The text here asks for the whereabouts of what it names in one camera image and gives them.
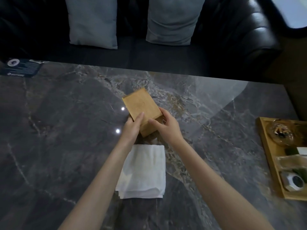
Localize person's right hand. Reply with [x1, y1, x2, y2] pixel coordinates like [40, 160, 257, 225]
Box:
[148, 107, 184, 145]

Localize person's left hand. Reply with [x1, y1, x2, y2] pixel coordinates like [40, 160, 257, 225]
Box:
[122, 112, 145, 146]

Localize wooden box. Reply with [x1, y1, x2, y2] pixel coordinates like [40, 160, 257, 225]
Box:
[122, 88, 164, 138]

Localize person's left forearm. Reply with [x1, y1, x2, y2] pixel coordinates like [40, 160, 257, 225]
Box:
[58, 139, 135, 230]

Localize person's right forearm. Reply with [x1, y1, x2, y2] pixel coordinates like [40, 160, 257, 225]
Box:
[171, 138, 275, 230]

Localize white folded napkin stack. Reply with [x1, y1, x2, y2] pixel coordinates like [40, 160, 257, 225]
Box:
[115, 144, 166, 199]

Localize black leather sofa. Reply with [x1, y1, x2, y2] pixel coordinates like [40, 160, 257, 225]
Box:
[0, 0, 282, 82]

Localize grey cushion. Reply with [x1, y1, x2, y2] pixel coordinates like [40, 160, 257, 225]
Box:
[65, 0, 118, 50]
[146, 0, 207, 46]

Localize wooden tray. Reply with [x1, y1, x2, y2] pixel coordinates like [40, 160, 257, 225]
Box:
[258, 117, 307, 201]

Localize glass ashtray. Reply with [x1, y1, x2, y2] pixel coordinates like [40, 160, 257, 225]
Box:
[267, 120, 300, 147]

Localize dark printed card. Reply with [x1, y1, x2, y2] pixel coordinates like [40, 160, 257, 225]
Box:
[0, 58, 45, 78]

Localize clear plastic packet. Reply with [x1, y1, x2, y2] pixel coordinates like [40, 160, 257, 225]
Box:
[276, 154, 307, 176]

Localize silver metal ring holder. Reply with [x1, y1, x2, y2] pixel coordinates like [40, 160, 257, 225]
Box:
[279, 171, 306, 192]

